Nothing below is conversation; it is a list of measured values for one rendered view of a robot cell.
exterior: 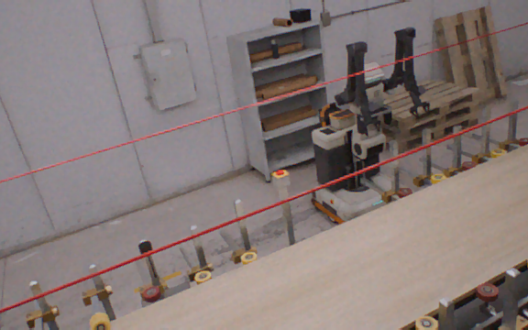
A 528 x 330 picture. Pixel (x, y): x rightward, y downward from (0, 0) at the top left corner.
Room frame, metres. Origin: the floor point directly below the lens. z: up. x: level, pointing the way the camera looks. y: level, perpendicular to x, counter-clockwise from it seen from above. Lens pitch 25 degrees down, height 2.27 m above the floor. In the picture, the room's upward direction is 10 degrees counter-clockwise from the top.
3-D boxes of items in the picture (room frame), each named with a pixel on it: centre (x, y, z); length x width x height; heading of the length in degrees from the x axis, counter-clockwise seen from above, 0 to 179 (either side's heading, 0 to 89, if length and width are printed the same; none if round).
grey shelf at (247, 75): (4.85, -0.39, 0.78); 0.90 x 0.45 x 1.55; 111
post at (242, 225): (2.06, 0.14, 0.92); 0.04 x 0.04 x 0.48; 21
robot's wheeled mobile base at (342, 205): (3.59, -0.83, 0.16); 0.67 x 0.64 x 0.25; 21
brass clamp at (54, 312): (1.69, 1.10, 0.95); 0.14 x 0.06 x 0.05; 111
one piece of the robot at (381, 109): (3.32, -0.93, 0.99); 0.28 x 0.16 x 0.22; 111
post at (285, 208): (2.15, -0.10, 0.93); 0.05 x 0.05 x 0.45; 21
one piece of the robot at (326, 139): (3.68, -0.80, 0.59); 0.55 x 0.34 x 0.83; 111
